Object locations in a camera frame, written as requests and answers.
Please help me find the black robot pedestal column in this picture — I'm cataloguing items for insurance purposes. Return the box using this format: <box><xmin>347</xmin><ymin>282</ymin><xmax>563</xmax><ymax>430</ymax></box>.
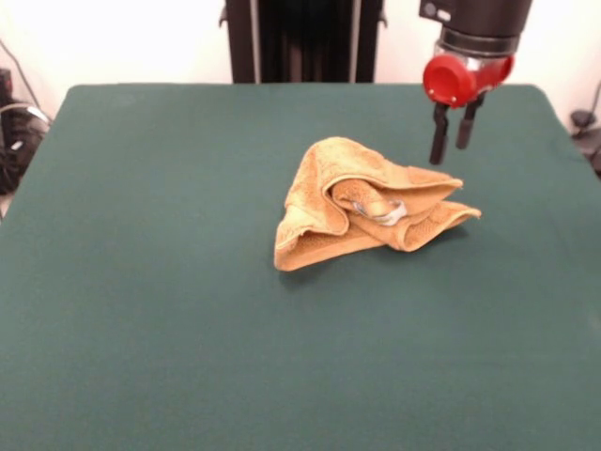
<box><xmin>218</xmin><ymin>0</ymin><xmax>389</xmax><ymax>85</ymax></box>

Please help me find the black equipment bag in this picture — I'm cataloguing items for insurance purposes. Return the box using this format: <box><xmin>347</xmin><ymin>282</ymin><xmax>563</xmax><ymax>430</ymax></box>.
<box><xmin>0</xmin><ymin>98</ymin><xmax>52</xmax><ymax>196</ymax></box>

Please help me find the tan terry towel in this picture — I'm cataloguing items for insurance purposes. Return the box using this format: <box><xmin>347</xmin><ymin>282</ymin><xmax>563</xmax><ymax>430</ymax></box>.
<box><xmin>273</xmin><ymin>135</ymin><xmax>483</xmax><ymax>272</ymax></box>

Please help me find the dark green table cloth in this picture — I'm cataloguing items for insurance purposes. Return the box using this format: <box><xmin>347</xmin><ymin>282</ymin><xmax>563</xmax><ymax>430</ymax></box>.
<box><xmin>0</xmin><ymin>83</ymin><xmax>601</xmax><ymax>451</ymax></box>

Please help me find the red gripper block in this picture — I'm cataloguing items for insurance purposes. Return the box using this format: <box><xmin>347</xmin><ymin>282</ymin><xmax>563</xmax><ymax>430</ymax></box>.
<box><xmin>422</xmin><ymin>54</ymin><xmax>516</xmax><ymax>165</ymax></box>

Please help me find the thin grey cable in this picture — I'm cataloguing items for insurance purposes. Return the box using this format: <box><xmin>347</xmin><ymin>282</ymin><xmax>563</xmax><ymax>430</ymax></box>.
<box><xmin>0</xmin><ymin>39</ymin><xmax>53</xmax><ymax>128</ymax></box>

